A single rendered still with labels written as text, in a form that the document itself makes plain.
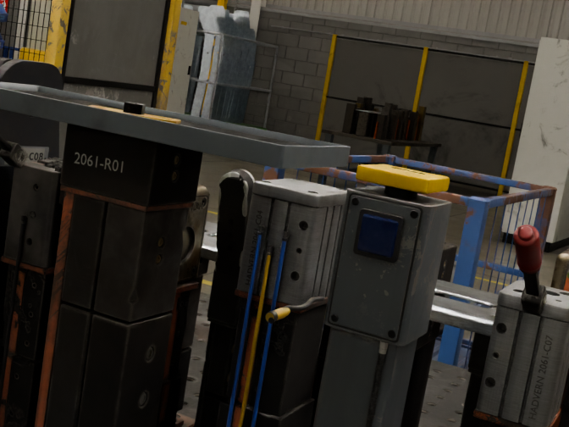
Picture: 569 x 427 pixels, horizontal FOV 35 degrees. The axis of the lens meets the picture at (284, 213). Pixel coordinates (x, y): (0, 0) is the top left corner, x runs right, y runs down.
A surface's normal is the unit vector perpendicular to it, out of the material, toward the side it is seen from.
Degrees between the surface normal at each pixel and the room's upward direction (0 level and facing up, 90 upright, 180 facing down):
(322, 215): 90
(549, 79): 90
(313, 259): 90
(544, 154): 90
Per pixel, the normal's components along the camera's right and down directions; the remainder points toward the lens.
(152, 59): 0.90, 0.22
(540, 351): -0.44, 0.06
